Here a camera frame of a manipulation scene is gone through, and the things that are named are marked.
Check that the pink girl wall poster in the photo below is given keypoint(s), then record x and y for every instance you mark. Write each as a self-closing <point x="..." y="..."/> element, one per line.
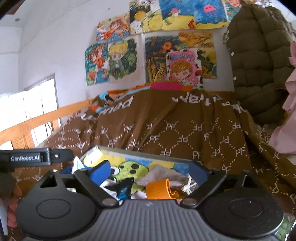
<point x="182" y="69"/>

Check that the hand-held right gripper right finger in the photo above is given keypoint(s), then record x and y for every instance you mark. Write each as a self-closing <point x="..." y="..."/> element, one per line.
<point x="196" y="172"/>

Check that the window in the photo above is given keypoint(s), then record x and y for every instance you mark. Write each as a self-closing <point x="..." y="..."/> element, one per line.
<point x="34" y="102"/>

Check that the wooden bed rail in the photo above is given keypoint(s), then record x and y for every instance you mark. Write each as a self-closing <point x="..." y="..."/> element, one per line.
<point x="34" y="122"/>

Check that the orange sock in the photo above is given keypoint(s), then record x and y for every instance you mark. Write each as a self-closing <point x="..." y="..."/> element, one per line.
<point x="159" y="188"/>

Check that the yellow moon cartoon poster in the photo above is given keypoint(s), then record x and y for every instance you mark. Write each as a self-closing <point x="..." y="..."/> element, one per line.
<point x="138" y="16"/>

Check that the grey white sock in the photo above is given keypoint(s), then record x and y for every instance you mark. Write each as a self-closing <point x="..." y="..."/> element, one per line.
<point x="166" y="175"/>

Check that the cartoon face wall poster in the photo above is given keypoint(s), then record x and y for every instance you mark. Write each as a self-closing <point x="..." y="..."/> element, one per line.
<point x="233" y="7"/>

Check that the brown printed blanket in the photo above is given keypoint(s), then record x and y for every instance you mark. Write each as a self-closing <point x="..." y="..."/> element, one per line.
<point x="161" y="129"/>

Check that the olive puffer jacket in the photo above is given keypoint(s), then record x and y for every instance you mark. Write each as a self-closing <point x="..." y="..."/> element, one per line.
<point x="254" y="58"/>

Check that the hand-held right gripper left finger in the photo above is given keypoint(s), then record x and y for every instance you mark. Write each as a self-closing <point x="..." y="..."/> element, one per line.
<point x="100" y="172"/>

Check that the pink garment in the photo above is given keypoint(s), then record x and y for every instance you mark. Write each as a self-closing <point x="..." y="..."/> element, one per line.
<point x="286" y="134"/>

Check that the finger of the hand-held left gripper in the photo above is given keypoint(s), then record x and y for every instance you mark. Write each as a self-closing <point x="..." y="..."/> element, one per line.
<point x="62" y="154"/>

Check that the blond boy wall poster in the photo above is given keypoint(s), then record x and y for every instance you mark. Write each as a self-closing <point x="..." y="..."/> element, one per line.
<point x="120" y="58"/>

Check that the grey tray with cartoon picture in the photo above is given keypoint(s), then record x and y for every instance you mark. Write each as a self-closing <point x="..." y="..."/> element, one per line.
<point x="129" y="168"/>

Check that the blue drawing pink creature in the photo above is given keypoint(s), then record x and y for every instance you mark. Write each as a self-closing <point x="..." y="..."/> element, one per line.
<point x="209" y="11"/>

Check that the blue yellow seabed drawing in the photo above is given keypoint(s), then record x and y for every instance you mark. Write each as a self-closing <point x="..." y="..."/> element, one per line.
<point x="175" y="14"/>

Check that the orange-haired figures wall poster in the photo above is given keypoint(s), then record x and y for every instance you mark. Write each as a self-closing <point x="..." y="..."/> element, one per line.
<point x="111" y="27"/>

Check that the orange-haired girl wall poster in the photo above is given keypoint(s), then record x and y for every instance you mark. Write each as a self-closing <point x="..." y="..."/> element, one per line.
<point x="94" y="62"/>

